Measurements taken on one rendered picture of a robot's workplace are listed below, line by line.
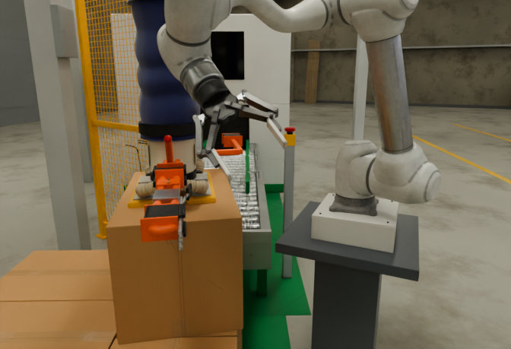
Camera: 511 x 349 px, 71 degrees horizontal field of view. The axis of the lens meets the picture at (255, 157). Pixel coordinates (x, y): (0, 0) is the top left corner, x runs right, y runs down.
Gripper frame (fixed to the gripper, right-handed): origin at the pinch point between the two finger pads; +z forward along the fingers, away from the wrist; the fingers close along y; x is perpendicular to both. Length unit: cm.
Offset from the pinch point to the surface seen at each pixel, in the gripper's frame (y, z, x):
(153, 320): 45, 8, -55
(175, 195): 18.7, -7.7, -14.1
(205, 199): 12, -16, -48
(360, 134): -201, -98, -336
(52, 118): 69, -147, -124
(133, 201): 33, -27, -45
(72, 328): 71, -6, -63
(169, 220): 21.3, 1.7, -2.2
